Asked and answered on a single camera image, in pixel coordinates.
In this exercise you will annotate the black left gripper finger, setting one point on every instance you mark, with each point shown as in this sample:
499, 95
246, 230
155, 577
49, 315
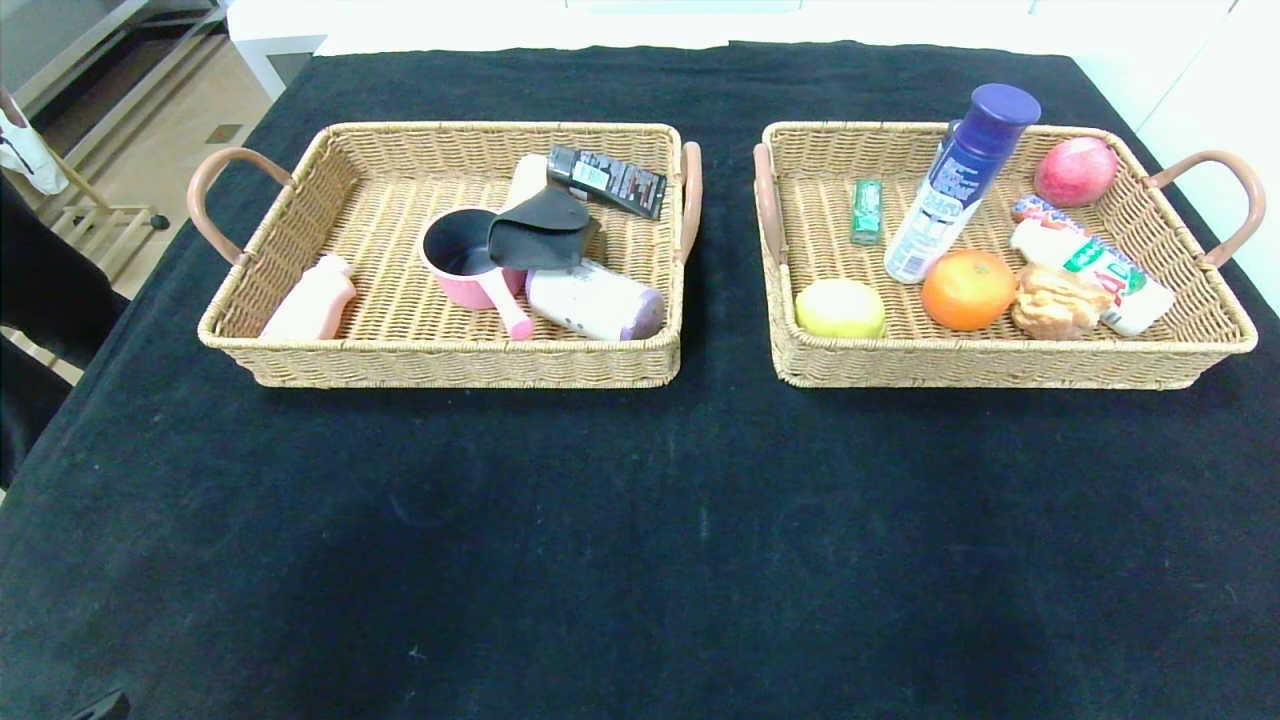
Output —
105, 707

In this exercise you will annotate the pink saucepan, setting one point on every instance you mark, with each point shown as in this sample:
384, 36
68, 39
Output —
460, 285

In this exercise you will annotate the purple lidded can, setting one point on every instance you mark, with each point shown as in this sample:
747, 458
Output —
600, 300

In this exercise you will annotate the black pouch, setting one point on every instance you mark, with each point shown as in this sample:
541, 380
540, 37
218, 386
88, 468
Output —
540, 232

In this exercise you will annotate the orange fruit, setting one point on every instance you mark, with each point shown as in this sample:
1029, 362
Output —
968, 290

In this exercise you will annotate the blue capped spray can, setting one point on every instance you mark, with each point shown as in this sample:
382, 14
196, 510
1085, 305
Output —
950, 200

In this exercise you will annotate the cream bread bun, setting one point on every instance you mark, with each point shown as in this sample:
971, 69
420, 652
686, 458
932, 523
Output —
1060, 302

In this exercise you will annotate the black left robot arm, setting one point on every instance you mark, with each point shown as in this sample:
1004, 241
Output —
40, 300

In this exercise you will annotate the wicker basket with spatula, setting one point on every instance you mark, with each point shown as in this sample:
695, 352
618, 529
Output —
400, 160

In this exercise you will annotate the wicker basket with food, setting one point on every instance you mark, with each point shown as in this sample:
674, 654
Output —
900, 350

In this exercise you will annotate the pink lotion bottle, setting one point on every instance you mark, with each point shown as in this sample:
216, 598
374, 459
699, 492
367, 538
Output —
315, 305

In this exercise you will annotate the beige wheeled metal rack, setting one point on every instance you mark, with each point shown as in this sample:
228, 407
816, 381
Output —
110, 215

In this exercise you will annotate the black tablecloth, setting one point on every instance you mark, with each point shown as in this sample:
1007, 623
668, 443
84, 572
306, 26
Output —
600, 520

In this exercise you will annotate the white cloth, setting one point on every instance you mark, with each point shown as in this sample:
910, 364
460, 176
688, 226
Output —
25, 150

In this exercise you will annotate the white table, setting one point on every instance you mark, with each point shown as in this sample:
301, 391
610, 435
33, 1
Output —
300, 25

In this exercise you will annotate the dark cosmetic tube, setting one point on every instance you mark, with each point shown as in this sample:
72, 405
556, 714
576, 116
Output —
615, 183

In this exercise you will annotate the yellow lemon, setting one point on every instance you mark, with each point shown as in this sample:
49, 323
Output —
840, 308

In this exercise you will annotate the green gum pack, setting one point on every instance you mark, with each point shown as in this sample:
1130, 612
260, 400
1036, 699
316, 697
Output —
866, 212

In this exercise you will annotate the small clear dark-capped bottle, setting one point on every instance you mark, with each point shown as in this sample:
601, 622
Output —
950, 128

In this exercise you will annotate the red blue wrapped snack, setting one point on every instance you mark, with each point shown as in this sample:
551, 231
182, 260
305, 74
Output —
1032, 210

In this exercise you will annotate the white yoghurt drink bottle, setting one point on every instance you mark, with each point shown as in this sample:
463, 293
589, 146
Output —
1125, 280

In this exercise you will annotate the red apple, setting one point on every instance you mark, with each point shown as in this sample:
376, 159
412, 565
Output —
1075, 171

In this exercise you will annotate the grey shelf frame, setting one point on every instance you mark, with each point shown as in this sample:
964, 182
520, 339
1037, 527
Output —
100, 60

